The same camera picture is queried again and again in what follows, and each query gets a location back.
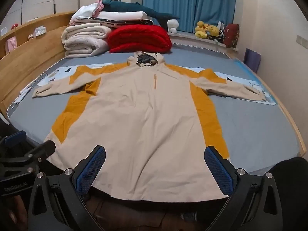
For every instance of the striped plush toy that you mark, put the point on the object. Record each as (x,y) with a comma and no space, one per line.
(222,35)

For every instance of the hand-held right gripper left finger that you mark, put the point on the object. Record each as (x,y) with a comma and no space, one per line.
(92,170)

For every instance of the bed with grey sheet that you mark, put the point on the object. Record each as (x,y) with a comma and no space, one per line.
(252,125)

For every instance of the pink box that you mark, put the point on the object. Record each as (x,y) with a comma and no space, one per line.
(11,44)

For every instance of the white plush toy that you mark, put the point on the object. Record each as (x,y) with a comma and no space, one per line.
(173,25)

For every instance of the cream folded blanket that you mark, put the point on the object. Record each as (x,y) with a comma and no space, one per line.
(84,41)

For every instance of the wall switch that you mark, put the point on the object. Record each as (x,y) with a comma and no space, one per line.
(300,39)

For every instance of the red folded blanket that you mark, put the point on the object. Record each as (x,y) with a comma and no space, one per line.
(139,38)

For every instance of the purple bag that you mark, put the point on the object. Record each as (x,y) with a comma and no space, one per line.
(252,60)

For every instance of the wooden headboard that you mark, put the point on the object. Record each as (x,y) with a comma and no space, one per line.
(28,60)

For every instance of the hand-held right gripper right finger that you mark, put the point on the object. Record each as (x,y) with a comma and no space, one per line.
(217,170)

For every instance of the yellow plush toy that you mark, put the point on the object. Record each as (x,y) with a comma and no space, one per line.
(213,30)
(201,28)

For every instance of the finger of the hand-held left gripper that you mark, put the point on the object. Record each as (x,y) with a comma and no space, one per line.
(44,148)
(14,138)

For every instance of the beige and mustard hooded jacket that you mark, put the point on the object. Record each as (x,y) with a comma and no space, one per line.
(144,125)

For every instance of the dark red plush cushion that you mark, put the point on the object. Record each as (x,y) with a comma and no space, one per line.
(232,35)

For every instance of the blue curtain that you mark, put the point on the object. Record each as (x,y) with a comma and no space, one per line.
(187,2)

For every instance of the white pillow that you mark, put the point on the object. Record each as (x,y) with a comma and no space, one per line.
(125,15)

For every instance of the window ledge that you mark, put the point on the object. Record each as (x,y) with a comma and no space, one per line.
(199,43)

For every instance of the light blue printed sheet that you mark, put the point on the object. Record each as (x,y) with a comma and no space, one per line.
(51,77)

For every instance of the teal shark plush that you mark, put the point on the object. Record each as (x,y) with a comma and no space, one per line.
(134,7)

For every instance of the white and pink folded cloth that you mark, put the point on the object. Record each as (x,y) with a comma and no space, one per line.
(84,13)

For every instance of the tissue packet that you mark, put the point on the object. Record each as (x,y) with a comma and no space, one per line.
(40,31)

